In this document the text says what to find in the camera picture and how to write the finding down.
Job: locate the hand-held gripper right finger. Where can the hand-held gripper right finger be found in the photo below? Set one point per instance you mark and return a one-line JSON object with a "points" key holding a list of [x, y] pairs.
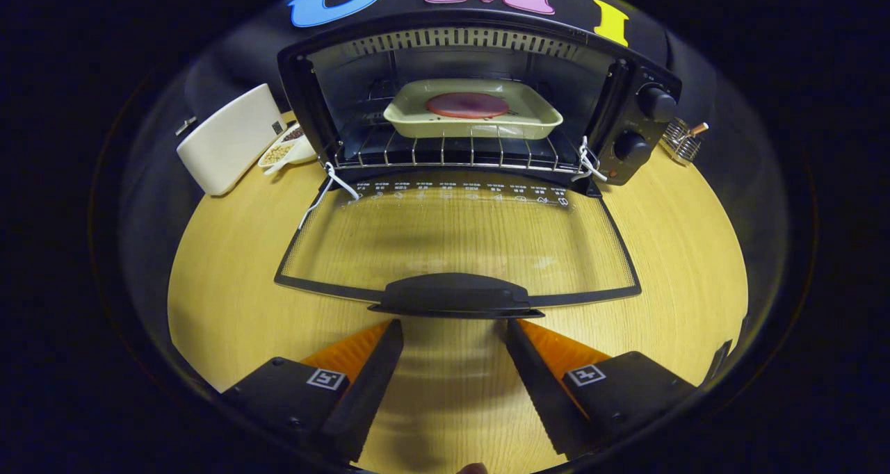
{"points": [[539, 390]]}

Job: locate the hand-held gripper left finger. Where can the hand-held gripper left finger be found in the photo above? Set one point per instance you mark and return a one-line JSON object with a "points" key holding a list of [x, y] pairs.
{"points": [[368, 390]]}

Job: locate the black toaster oven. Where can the black toaster oven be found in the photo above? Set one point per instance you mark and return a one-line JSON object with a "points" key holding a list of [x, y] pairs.
{"points": [[452, 295]]}

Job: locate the cream food tray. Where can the cream food tray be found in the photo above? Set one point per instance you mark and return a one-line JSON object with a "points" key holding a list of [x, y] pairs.
{"points": [[417, 123]]}

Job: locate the round pink meat slice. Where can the round pink meat slice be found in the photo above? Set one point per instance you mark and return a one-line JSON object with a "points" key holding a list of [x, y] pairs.
{"points": [[466, 105]]}

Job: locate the white toaster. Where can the white toaster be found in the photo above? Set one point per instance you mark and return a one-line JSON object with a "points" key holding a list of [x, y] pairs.
{"points": [[229, 140]]}

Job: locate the white dish with beans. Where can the white dish with beans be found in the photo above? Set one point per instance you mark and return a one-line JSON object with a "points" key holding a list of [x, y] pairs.
{"points": [[278, 154]]}

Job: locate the black backdrop cloth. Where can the black backdrop cloth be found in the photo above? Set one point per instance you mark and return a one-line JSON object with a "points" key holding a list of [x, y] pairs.
{"points": [[737, 147]]}

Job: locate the metal clip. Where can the metal clip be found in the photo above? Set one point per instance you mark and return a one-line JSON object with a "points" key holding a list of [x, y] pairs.
{"points": [[185, 126]]}

